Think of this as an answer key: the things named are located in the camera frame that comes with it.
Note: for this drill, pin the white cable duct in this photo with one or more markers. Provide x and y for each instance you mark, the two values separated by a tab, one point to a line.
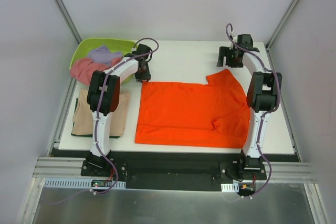
78	183
230	188

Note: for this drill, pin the left aluminium frame post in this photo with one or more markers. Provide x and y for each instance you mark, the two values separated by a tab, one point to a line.
68	20

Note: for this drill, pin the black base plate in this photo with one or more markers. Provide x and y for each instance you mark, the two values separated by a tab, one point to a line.
166	171

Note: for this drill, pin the right white cable duct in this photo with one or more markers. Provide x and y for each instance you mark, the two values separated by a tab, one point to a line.
230	188

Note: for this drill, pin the pink t shirt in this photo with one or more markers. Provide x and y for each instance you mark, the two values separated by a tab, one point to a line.
83	69

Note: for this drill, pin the lilac t shirt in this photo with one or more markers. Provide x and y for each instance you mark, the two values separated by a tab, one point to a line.
103	55

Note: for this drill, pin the right aluminium frame post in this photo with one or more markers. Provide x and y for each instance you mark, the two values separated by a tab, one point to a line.
285	17

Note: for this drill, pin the green plastic basin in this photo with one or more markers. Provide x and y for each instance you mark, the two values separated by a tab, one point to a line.
114	45

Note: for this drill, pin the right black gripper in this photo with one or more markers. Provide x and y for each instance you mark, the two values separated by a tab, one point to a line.
226	56

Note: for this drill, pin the orange t shirt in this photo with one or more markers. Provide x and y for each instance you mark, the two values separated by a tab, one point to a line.
192	114

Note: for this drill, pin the aluminium frame post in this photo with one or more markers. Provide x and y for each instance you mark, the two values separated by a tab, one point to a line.
285	17
68	20

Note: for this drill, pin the left white cable duct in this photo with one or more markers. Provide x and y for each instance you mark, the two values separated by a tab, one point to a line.
78	183

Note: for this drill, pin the folded beige t shirt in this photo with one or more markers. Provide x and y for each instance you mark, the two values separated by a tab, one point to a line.
124	97

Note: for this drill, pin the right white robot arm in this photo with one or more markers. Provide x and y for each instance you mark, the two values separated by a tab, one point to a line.
263	98

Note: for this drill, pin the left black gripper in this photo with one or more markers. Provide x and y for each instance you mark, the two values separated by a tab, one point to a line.
143	74

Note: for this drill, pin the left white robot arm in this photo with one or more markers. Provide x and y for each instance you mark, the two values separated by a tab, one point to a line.
103	99

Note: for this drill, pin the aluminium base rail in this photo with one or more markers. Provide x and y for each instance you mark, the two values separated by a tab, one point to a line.
282	172

